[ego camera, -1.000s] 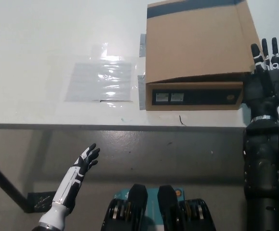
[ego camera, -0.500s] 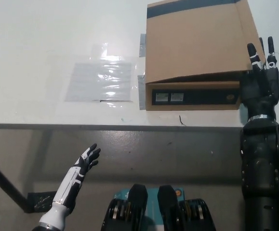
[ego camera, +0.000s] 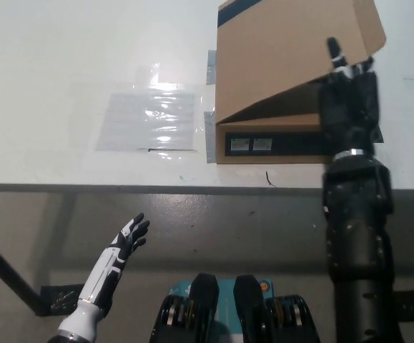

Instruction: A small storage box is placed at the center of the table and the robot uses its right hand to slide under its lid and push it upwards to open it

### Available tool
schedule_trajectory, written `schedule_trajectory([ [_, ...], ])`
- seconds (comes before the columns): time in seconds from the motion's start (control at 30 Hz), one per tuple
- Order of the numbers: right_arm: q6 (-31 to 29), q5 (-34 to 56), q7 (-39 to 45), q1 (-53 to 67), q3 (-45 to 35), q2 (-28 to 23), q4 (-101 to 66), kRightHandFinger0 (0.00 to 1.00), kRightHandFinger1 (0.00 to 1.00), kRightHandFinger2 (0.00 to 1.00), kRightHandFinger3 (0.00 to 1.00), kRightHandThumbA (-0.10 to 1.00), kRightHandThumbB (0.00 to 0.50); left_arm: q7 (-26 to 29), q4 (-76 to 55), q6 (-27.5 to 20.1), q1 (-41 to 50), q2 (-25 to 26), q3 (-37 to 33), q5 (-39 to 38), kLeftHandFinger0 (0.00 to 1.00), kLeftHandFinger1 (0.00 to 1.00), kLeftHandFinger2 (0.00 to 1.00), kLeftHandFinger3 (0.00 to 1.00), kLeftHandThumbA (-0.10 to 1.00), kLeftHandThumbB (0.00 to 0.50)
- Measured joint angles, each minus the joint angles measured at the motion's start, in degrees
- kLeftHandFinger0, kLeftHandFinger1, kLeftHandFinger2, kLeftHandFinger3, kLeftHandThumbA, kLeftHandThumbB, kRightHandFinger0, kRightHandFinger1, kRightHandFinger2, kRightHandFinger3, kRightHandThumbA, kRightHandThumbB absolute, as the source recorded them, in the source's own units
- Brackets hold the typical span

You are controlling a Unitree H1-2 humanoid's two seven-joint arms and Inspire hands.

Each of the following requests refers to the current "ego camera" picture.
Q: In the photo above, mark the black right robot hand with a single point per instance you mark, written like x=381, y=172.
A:
x=349, y=107

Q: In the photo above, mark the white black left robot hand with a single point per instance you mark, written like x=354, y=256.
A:
x=104, y=278

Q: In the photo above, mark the brown cardboard storage box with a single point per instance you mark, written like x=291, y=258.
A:
x=274, y=64

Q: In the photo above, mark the black ribbed robot body block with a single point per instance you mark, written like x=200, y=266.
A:
x=251, y=307
x=204, y=303

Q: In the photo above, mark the black table leg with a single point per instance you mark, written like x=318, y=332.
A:
x=10, y=271

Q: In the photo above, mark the long grey tape strip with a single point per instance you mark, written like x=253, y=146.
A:
x=209, y=139

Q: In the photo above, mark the short grey tape strip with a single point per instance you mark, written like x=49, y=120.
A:
x=211, y=68

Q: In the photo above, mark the clear plastic film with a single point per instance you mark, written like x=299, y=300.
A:
x=171, y=87

